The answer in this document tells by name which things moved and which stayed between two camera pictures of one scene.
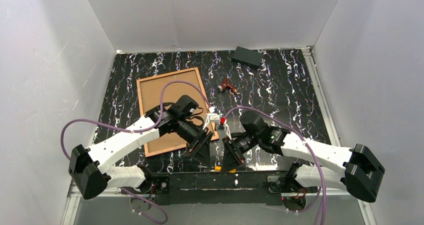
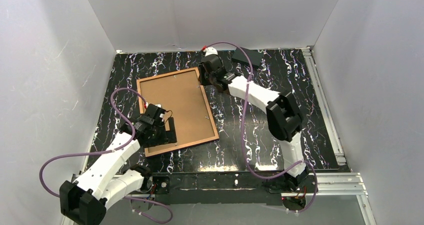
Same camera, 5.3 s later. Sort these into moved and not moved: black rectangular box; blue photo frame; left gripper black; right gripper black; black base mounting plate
Moved: left gripper black; right gripper black
Not moved: blue photo frame; black base mounting plate; black rectangular box
